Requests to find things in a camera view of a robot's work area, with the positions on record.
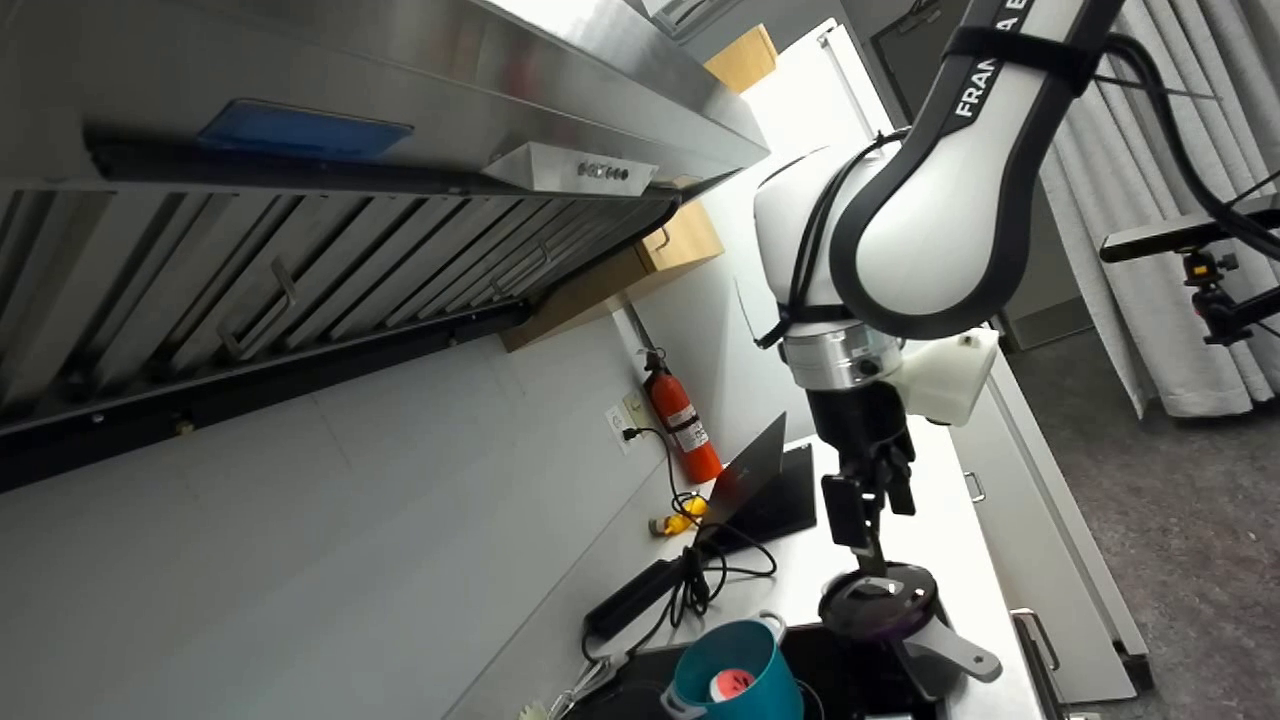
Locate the black power strip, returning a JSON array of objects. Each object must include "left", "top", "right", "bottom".
[{"left": 583, "top": 561, "right": 681, "bottom": 639}]

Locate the blue pot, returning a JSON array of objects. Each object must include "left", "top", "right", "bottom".
[{"left": 661, "top": 612, "right": 806, "bottom": 720}]

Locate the black pot grey handle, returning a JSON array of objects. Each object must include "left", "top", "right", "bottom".
[{"left": 820, "top": 561, "right": 1004, "bottom": 699}]

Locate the stainless steel range hood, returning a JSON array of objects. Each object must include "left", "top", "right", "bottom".
[{"left": 0, "top": 0, "right": 765, "bottom": 492}]

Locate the black camera on stand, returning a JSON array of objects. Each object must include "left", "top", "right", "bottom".
[{"left": 1101, "top": 220, "right": 1280, "bottom": 344}]

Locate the red fire extinguisher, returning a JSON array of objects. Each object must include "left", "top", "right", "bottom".
[{"left": 626, "top": 307, "right": 723, "bottom": 483}]

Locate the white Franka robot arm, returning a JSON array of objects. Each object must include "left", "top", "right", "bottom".
[{"left": 754, "top": 0, "right": 1176, "bottom": 567}]

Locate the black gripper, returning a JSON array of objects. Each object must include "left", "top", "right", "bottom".
[{"left": 808, "top": 383, "right": 917, "bottom": 571}]

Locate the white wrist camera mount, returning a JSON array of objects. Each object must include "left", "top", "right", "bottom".
[{"left": 892, "top": 329, "right": 999, "bottom": 425}]

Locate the red toy in blue pot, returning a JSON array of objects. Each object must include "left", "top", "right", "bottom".
[{"left": 707, "top": 667, "right": 754, "bottom": 703}]

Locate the black induction cooktop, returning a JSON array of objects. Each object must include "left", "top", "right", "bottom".
[{"left": 568, "top": 624, "right": 944, "bottom": 720}]

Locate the yellow plug connector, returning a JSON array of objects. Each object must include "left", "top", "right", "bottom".
[{"left": 650, "top": 492, "right": 707, "bottom": 540}]

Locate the black coiled cable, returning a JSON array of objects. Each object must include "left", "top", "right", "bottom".
[{"left": 661, "top": 528, "right": 783, "bottom": 630}]

